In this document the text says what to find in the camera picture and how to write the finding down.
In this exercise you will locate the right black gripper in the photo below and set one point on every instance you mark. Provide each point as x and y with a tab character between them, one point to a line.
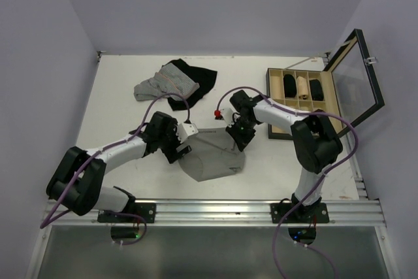
241	140

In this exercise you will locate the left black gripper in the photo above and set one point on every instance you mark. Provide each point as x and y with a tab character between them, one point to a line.
172	153

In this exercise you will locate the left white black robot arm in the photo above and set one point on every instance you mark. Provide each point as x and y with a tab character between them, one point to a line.
77	182

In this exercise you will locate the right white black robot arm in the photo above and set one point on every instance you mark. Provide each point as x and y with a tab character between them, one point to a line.
317	144

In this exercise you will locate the black rolled underwear left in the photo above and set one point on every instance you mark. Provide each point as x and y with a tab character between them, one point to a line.
290	86

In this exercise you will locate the black rolled underwear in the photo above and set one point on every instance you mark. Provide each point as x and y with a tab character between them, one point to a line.
316	90
290	86

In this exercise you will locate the striped grey underwear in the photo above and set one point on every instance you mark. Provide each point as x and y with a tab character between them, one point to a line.
169	81

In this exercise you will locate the beige rolled underwear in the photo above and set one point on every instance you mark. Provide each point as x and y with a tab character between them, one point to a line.
302	87

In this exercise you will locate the black rolled underwear right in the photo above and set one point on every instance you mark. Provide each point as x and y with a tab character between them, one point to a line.
316	90

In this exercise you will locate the wooden compartment box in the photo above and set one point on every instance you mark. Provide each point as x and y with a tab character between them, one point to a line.
275	90

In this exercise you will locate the glass box lid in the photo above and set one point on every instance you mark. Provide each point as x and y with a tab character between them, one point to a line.
353	81

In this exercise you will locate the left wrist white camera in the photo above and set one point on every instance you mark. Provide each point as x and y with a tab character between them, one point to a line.
186	130

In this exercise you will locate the wrist white camera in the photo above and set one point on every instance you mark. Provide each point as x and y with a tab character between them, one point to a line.
225	114
186	130

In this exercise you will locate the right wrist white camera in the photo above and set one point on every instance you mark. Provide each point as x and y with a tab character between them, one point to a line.
225	114

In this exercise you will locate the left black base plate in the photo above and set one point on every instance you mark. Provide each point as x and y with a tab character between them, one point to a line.
129	214

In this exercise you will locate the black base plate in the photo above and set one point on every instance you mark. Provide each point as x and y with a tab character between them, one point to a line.
129	214
303	214

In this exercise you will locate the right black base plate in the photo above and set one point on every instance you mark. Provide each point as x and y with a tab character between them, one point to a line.
303	214

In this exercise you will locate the aluminium mounting rail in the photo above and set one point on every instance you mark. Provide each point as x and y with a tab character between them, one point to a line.
220	213

